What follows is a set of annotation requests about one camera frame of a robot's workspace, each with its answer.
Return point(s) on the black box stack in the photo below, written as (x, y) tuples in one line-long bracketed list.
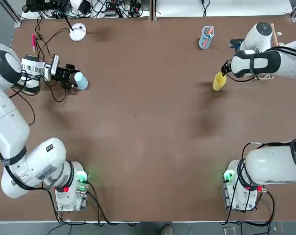
[(52, 3)]

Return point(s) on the person's foot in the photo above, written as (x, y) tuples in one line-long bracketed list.
[(167, 230)]

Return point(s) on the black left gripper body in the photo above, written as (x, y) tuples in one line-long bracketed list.
[(64, 75)]

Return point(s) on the pink pen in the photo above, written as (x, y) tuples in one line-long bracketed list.
[(208, 36)]

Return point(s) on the yellow plastic cup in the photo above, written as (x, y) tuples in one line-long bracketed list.
[(219, 83)]

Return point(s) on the blue plastic cup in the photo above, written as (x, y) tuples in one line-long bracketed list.
[(81, 81)]

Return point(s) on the blue pen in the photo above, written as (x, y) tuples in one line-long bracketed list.
[(211, 34)]

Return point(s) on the clear plastic beaker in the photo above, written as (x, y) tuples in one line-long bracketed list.
[(204, 36)]

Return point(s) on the grey floor box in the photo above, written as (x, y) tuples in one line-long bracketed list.
[(229, 230)]

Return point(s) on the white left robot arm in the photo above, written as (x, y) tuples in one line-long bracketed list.
[(8, 127)]

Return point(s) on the pink marker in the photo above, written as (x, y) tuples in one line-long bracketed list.
[(34, 42)]

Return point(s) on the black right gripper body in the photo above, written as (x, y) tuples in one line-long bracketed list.
[(229, 66)]

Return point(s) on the white side table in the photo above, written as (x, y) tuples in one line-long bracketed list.
[(28, 14), (236, 7)]

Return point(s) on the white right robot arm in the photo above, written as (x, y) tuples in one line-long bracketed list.
[(273, 166)]

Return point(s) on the white desk lamp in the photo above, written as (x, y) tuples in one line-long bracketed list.
[(77, 31)]

